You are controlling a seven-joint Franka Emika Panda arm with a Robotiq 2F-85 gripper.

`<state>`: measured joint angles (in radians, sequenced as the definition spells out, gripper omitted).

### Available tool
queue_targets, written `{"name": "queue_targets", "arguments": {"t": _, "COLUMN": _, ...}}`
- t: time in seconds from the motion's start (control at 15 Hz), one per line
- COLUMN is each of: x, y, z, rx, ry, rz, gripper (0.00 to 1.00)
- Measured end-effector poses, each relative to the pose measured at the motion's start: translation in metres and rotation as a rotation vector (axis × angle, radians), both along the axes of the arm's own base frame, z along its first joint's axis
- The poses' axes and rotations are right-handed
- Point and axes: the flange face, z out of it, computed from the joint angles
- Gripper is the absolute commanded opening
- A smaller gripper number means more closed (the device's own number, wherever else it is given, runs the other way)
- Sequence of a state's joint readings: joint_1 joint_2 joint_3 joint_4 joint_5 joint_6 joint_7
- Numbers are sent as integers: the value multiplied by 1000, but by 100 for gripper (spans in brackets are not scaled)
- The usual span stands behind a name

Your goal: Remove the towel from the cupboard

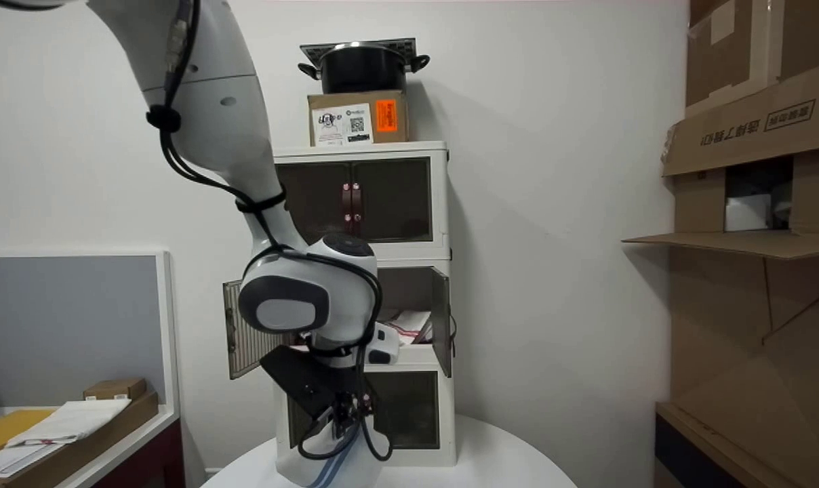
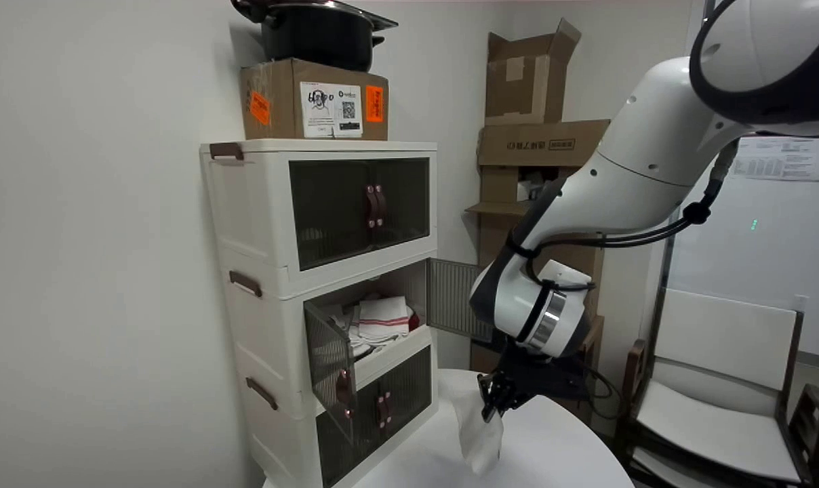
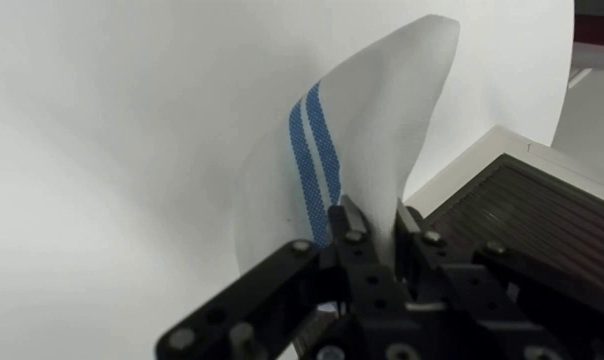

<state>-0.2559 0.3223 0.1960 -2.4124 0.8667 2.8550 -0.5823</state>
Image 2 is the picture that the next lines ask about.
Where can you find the printed flat cardboard carton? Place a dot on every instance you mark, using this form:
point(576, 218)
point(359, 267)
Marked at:
point(535, 141)

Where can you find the large cardboard box stack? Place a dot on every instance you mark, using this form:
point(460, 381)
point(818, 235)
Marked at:
point(500, 208)

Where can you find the small labelled cardboard box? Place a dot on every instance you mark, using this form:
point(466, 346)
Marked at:
point(315, 100)

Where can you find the white printed wall sheet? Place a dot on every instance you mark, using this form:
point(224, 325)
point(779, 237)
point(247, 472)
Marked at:
point(790, 157)

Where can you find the white cloth with red stripes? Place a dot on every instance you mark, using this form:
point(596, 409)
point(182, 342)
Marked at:
point(380, 317)

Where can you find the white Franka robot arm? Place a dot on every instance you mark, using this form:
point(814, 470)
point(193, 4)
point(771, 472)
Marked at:
point(645, 172)

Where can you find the white cushioned dark chair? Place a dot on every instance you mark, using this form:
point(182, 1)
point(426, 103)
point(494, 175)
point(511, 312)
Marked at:
point(726, 396)

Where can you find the open tall cardboard box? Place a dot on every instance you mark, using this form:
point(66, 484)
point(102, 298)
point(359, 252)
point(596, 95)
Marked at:
point(531, 77)

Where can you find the narrow tinted cupboard door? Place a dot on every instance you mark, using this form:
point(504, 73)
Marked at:
point(452, 298)

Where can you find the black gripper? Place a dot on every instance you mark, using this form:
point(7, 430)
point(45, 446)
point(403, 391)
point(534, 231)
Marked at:
point(531, 376)

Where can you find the black cooking pot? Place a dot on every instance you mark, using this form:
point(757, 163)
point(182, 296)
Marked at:
point(323, 35)

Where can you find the white three-tier cupboard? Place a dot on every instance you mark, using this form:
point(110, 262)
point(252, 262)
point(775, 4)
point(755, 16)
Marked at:
point(265, 298)

